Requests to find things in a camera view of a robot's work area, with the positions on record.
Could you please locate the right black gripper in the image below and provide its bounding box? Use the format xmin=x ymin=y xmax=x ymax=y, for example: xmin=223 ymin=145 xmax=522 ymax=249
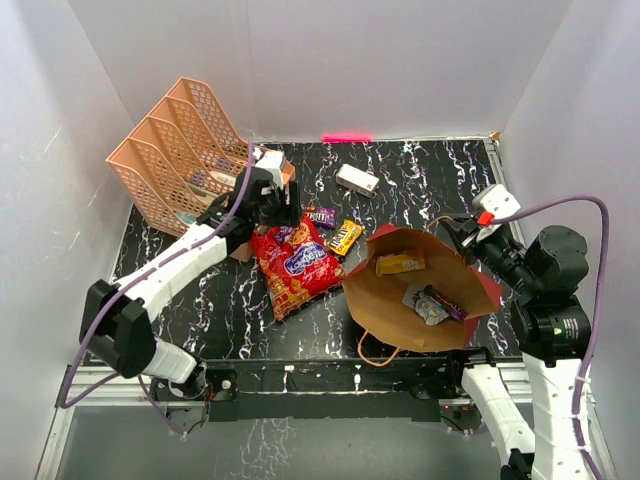
xmin=438 ymin=210 xmax=538 ymax=294

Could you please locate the purple candy packet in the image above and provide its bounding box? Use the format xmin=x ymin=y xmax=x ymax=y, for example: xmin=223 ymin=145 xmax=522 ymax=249
xmin=305 ymin=206 xmax=336 ymax=229

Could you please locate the yellow peanut candy packet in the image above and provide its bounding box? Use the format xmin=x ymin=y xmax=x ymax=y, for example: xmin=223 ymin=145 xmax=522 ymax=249
xmin=327 ymin=220 xmax=364 ymax=256

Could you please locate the red candy bag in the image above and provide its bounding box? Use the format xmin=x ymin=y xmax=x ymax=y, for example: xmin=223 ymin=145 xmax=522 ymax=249
xmin=251 ymin=215 xmax=345 ymax=321

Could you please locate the red brown paper bag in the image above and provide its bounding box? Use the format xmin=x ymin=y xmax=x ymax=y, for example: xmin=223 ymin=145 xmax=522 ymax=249
xmin=342 ymin=223 xmax=502 ymax=368

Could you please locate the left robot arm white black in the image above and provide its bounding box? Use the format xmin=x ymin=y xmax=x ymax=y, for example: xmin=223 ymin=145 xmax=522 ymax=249
xmin=79 ymin=166 xmax=302 ymax=399

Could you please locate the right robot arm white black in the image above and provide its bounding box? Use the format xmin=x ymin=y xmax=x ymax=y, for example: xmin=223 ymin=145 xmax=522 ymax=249
xmin=443 ymin=213 xmax=598 ymax=479

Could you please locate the yellow snack bag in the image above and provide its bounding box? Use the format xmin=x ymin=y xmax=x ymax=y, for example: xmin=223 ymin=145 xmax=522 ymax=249
xmin=376 ymin=248 xmax=426 ymax=277

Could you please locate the small white red box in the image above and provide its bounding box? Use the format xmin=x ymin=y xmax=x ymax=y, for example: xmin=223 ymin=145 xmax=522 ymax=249
xmin=336 ymin=164 xmax=380 ymax=198

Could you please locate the purple snack wrapper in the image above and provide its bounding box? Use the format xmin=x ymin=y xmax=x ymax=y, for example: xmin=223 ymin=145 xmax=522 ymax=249
xmin=424 ymin=285 xmax=466 ymax=322

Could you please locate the silver blue snack wrapper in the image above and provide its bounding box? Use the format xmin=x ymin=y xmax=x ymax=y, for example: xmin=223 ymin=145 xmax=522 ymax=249
xmin=402 ymin=284 xmax=449 ymax=326

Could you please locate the pink plastic file organizer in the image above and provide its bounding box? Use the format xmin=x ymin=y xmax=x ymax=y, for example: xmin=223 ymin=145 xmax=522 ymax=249
xmin=105 ymin=76 xmax=296 ymax=262

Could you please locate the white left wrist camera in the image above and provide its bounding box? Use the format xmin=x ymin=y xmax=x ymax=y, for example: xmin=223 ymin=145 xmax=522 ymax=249
xmin=253 ymin=147 xmax=285 ymax=188

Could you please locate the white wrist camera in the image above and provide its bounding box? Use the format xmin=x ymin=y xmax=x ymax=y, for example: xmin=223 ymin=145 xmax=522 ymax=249
xmin=472 ymin=184 xmax=521 ymax=243
xmin=253 ymin=147 xmax=285 ymax=188

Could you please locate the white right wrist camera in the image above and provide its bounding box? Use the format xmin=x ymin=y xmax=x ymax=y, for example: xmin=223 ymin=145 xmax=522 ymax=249
xmin=472 ymin=184 xmax=521 ymax=243

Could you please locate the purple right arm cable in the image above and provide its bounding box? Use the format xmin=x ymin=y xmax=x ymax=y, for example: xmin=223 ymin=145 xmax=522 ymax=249
xmin=492 ymin=195 xmax=611 ymax=480

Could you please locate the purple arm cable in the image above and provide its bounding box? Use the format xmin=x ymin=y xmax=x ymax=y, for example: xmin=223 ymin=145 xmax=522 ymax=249
xmin=492 ymin=195 xmax=611 ymax=480
xmin=59 ymin=142 xmax=257 ymax=441

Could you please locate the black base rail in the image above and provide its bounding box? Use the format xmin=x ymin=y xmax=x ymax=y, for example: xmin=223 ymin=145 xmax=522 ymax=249
xmin=151 ymin=351 xmax=484 ymax=430

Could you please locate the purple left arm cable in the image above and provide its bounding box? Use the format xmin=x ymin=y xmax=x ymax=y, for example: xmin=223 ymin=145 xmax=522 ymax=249
xmin=59 ymin=142 xmax=257 ymax=441

